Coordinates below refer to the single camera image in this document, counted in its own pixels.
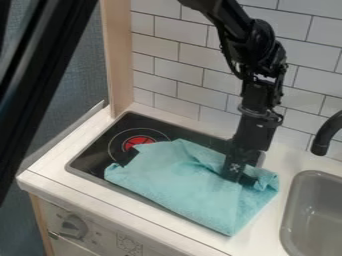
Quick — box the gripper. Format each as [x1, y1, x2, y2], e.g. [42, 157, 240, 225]
[220, 113, 284, 182]

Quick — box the light blue cloth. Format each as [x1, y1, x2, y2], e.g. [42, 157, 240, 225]
[102, 137, 281, 238]

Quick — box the toy sink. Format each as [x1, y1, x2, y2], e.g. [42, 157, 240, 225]
[277, 169, 342, 256]

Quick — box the tap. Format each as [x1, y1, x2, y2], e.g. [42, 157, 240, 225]
[308, 109, 342, 157]

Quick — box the toy stove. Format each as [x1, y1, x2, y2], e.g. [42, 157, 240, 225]
[64, 111, 269, 208]

